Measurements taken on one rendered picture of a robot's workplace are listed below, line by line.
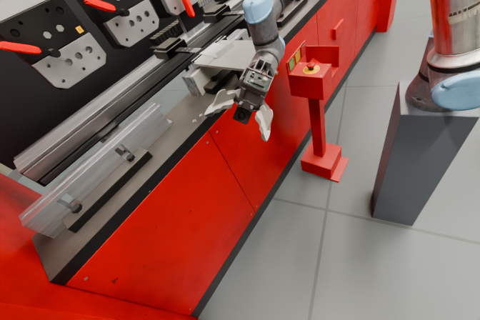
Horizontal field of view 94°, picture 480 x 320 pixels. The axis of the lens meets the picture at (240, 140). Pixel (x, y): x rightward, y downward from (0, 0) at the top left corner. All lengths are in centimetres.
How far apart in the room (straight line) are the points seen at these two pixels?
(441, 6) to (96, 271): 103
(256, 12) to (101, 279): 87
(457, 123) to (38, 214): 121
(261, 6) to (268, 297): 127
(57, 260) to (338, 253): 119
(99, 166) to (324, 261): 114
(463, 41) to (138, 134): 86
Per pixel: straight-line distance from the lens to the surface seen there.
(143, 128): 84
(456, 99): 69
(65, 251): 82
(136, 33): 78
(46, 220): 85
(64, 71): 72
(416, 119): 88
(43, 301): 74
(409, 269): 144
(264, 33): 65
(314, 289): 137
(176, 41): 115
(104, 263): 85
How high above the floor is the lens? 135
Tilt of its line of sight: 44 degrees down
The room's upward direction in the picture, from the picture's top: 24 degrees counter-clockwise
